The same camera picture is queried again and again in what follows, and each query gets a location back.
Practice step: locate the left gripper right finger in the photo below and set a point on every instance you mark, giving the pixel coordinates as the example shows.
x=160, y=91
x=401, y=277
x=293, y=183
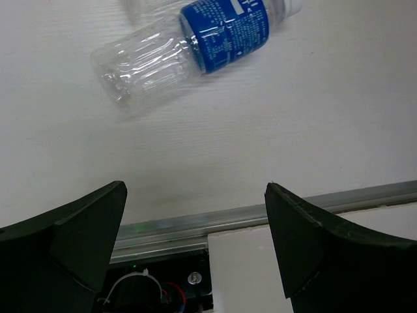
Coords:
x=329, y=264

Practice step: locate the blue label clear bottle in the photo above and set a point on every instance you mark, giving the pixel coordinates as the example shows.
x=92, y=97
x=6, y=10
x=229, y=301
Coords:
x=165, y=59

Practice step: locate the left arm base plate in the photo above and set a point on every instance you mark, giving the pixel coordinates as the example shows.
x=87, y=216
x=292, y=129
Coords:
x=173, y=283

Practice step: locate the clear unlabelled plastic bottle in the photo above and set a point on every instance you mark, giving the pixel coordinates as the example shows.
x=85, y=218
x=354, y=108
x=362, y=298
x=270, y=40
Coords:
x=135, y=9

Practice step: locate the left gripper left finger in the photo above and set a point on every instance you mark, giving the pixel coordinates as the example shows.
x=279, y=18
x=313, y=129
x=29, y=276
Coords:
x=57, y=261

